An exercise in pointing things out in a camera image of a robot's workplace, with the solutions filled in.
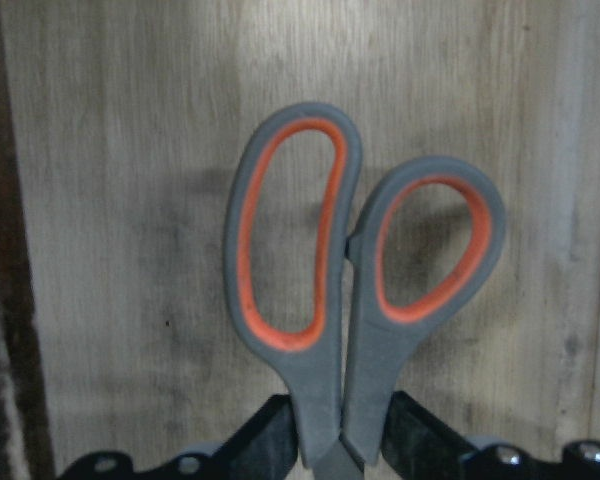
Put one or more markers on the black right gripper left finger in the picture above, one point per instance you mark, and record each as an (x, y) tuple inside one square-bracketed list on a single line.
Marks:
[(265, 447)]

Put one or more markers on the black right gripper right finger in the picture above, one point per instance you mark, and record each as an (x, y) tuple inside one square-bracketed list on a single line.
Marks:
[(418, 445)]

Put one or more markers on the grey orange scissors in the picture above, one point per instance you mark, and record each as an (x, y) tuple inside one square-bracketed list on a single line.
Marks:
[(342, 368)]

